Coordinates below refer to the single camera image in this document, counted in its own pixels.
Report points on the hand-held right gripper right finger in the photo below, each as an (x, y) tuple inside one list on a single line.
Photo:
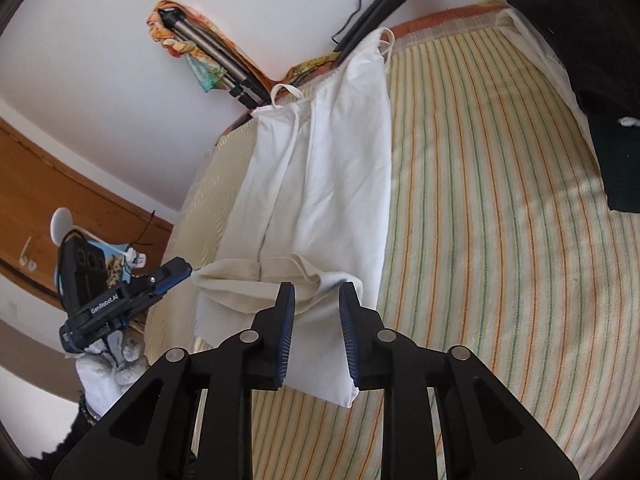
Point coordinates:
[(347, 330)]

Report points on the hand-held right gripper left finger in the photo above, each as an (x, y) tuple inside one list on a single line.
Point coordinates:
[(286, 325)]

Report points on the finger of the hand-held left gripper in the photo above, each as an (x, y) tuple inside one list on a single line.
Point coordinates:
[(145, 305), (172, 271)]

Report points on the white camisole top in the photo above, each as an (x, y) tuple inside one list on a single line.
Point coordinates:
[(325, 185)]

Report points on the person's left forearm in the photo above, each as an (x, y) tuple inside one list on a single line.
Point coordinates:
[(75, 435)]

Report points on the person's left hand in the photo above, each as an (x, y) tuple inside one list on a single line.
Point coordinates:
[(107, 375)]

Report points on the leopard print card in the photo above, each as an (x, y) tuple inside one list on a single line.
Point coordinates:
[(114, 266)]

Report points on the white round object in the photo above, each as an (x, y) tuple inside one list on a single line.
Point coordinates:
[(61, 225)]

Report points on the striped bed cover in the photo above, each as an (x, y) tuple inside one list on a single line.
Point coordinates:
[(500, 260)]

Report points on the silver tripod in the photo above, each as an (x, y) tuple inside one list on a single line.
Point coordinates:
[(215, 55)]

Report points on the colourful printed cloth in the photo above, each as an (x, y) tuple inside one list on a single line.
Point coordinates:
[(175, 47)]

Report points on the black tripod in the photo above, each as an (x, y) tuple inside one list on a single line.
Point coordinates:
[(385, 2)]

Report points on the white cloth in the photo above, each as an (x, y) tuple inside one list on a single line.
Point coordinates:
[(540, 45)]

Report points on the black garment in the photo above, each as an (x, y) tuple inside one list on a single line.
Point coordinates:
[(590, 60)]

